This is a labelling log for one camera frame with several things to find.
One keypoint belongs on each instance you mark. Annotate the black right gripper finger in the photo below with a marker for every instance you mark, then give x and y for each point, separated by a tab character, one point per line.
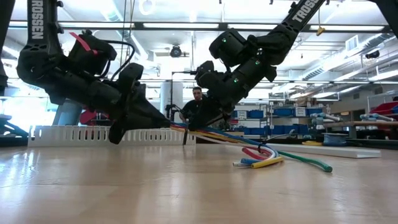
203	113
220	110

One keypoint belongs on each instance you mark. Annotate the round black ceiling camera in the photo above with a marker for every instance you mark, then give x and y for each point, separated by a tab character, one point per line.
176	51

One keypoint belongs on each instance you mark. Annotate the shelf with blue bins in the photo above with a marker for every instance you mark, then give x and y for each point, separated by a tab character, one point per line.
283	112

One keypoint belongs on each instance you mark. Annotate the black ceiling device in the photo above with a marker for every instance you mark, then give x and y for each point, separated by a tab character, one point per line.
372	54

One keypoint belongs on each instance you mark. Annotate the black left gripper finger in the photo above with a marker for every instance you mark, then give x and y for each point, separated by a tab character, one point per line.
131	76
116	133

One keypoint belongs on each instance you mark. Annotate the yellow hanging connector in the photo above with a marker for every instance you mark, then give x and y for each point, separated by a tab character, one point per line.
320	30

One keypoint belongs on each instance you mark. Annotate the red storage bins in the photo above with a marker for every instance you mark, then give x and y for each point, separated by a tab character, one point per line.
384	109

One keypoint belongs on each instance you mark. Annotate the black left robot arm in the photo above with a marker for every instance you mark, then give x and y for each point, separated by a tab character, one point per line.
40	62

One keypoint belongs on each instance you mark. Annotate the black zip tie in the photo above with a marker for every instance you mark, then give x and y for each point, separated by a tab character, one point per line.
260	147
185	137

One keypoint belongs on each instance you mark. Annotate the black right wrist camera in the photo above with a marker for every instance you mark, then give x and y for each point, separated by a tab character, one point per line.
204	74

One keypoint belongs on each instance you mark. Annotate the grey padded roll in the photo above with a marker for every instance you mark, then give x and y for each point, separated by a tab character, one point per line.
326	117
376	117

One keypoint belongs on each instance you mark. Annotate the red cabinet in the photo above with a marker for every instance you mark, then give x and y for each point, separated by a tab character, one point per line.
88	116

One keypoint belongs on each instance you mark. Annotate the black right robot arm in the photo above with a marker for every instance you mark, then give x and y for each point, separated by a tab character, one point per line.
280	40

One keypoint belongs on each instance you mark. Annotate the black aluminium table frame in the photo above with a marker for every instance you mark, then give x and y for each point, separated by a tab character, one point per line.
373	143

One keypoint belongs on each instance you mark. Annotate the white flat duct cover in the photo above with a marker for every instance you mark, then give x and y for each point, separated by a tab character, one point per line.
342	152

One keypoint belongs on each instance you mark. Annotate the person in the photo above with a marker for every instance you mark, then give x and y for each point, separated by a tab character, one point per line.
192	107

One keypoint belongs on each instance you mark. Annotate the wooden workbench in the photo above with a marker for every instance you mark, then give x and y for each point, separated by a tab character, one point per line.
373	124

